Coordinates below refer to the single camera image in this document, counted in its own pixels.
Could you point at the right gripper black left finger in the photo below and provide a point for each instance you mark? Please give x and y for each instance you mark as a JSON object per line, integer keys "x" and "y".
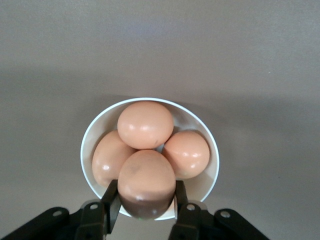
{"x": 92, "y": 220}

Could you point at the brown egg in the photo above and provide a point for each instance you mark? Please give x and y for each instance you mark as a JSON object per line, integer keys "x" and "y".
{"x": 107, "y": 157}
{"x": 146, "y": 175}
{"x": 187, "y": 155}
{"x": 145, "y": 124}

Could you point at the white round bowl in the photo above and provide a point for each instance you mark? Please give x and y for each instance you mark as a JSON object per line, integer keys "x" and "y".
{"x": 205, "y": 185}

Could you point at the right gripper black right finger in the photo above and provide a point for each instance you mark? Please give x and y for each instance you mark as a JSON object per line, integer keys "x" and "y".
{"x": 190, "y": 220}

